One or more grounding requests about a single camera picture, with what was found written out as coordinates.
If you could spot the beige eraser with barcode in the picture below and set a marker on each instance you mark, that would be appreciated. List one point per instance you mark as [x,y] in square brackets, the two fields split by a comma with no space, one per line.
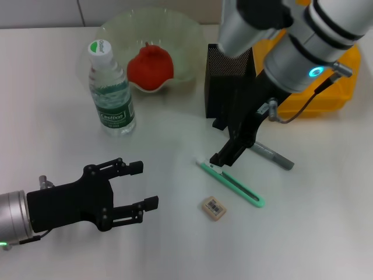
[214,208]

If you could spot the pale green wavy glass bowl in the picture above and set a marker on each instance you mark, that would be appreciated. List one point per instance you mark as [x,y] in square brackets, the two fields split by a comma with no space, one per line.
[163,29]

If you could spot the white and silver left arm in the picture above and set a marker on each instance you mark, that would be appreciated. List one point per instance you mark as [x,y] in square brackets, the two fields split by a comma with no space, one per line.
[14,216]

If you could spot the silver right gripper connector stud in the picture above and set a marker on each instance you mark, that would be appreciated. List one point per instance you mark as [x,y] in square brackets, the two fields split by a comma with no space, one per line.
[273,109]

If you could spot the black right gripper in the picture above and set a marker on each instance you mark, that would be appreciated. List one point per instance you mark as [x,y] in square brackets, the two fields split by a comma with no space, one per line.
[247,116]

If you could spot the silver gripper connector stud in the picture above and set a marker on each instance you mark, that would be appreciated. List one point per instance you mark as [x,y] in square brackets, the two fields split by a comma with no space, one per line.
[273,109]
[43,182]

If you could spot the grey pen in clear sleeve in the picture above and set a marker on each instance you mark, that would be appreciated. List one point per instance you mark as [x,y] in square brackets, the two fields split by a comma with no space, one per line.
[279,160]

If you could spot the green utility knife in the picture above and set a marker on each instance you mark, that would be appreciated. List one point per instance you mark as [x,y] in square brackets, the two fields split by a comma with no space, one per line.
[242,192]

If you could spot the silver left arm elbow plug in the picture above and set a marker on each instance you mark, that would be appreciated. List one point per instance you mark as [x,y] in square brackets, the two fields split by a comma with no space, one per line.
[4,246]

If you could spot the clear green-label water bottle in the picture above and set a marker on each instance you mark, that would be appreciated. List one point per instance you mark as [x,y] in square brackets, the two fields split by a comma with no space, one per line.
[115,116]

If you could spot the yellow plastic storage bin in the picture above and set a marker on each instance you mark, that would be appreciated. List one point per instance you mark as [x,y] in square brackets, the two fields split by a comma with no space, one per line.
[335,99]

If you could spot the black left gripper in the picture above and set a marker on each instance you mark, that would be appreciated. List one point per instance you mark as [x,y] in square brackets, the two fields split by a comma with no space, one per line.
[70,201]

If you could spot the silver left gripper connector stud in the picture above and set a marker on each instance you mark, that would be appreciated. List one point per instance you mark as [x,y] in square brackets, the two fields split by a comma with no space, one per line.
[43,182]

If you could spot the silver right arm elbow plug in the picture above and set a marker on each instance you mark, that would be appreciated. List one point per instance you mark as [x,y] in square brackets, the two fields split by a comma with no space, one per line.
[342,67]

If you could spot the red-orange fruit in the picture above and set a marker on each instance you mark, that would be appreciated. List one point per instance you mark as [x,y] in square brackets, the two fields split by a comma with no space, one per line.
[148,70]

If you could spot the black mesh pen holder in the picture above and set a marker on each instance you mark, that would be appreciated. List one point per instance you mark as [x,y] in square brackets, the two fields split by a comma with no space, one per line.
[215,87]

